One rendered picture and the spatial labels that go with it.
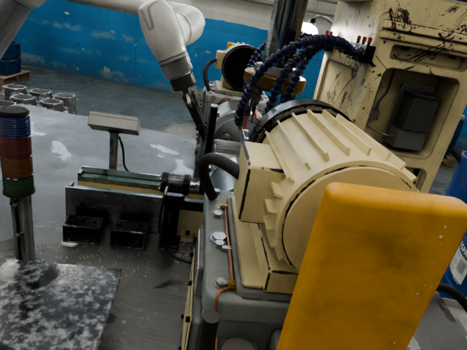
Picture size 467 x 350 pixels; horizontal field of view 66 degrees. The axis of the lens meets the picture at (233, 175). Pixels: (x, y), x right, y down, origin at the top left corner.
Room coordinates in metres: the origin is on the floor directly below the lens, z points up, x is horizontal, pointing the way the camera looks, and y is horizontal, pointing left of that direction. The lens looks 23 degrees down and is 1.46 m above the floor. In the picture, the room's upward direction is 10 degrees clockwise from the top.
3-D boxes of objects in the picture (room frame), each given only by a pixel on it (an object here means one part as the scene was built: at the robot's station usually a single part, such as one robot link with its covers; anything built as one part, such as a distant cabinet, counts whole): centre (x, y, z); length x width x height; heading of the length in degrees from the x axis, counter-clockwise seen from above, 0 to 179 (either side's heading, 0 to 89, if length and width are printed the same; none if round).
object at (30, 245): (0.69, 0.46, 1.01); 0.08 x 0.08 x 0.42; 8
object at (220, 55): (1.68, 0.09, 1.16); 0.33 x 0.26 x 0.42; 8
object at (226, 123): (1.41, 0.02, 1.04); 0.37 x 0.25 x 0.25; 8
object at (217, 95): (1.65, 0.06, 0.99); 0.35 x 0.31 x 0.37; 8
